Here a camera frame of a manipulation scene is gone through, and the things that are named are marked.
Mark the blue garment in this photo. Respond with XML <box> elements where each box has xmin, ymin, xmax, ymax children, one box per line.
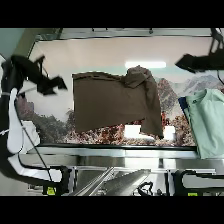
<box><xmin>177</xmin><ymin>96</ymin><xmax>191</xmax><ymax>122</ymax></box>

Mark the pale green T-shirt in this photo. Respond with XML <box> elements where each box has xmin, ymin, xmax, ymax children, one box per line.
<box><xmin>184</xmin><ymin>87</ymin><xmax>224</xmax><ymax>161</ymax></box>

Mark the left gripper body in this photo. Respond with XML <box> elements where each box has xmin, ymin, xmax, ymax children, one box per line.
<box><xmin>36</xmin><ymin>76</ymin><xmax>69</xmax><ymax>97</ymax></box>

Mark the brown T-shirt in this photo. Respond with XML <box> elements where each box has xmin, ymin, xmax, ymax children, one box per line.
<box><xmin>71</xmin><ymin>65</ymin><xmax>165</xmax><ymax>140</ymax></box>

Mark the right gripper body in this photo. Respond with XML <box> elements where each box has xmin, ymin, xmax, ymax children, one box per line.
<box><xmin>174</xmin><ymin>53</ymin><xmax>215</xmax><ymax>74</ymax></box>

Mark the black cable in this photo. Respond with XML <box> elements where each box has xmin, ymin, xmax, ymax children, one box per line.
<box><xmin>136</xmin><ymin>181</ymin><xmax>155</xmax><ymax>197</ymax></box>
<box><xmin>13</xmin><ymin>98</ymin><xmax>55</xmax><ymax>184</ymax></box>

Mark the white garment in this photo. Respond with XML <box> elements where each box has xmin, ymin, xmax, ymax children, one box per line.
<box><xmin>20</xmin><ymin>120</ymin><xmax>42</xmax><ymax>155</ymax></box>

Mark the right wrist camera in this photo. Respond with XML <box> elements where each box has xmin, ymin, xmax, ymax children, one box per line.
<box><xmin>209</xmin><ymin>28</ymin><xmax>224</xmax><ymax>55</ymax></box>

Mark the silver frame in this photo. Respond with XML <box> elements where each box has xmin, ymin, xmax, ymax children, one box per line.
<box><xmin>19</xmin><ymin>145</ymin><xmax>224</xmax><ymax>197</ymax></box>

